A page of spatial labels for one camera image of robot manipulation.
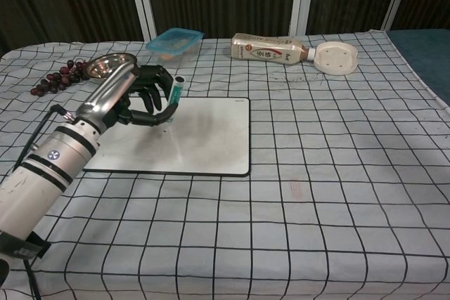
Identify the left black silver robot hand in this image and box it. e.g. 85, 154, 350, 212
75, 63, 176, 131

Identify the white green marker pen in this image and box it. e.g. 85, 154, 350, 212
165, 75, 186, 124

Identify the stainless steel bowl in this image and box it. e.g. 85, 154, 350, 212
85, 52, 138, 81

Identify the bunch of dark red grapes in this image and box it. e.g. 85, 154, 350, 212
30, 60, 91, 96

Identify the clear container with blue lid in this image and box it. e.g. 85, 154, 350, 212
146, 27, 205, 68

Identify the beige tea bottle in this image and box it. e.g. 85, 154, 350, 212
231, 32, 319, 67

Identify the white black checked tablecloth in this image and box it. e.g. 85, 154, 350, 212
0, 29, 450, 300

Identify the white dry-erase board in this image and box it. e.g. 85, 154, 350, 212
82, 96, 251, 178

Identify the black strap on arm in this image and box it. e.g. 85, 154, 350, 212
0, 230, 52, 263

